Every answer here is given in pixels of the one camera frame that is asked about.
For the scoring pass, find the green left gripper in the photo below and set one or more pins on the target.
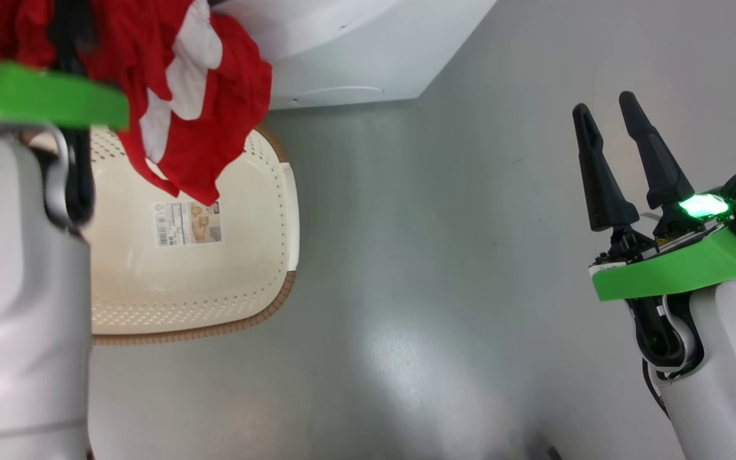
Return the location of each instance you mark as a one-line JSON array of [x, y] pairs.
[[36, 96]]

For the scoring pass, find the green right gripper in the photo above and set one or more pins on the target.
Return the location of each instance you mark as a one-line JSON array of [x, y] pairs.
[[674, 271]]

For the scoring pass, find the red white striped garment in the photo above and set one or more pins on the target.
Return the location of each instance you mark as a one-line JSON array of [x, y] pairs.
[[227, 96]]

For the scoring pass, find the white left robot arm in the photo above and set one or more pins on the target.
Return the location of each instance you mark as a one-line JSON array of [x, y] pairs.
[[16, 287]]

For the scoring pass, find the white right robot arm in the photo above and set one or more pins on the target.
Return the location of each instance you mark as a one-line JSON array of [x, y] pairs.
[[726, 383]]

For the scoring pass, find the white front-load washing machine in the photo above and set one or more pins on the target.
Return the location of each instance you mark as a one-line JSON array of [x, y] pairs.
[[355, 51]]

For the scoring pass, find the paper basket product label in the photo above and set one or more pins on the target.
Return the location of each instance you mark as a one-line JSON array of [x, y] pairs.
[[188, 223]]

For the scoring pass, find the cream perforated laundry basket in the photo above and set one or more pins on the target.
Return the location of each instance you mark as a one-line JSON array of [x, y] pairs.
[[214, 287]]

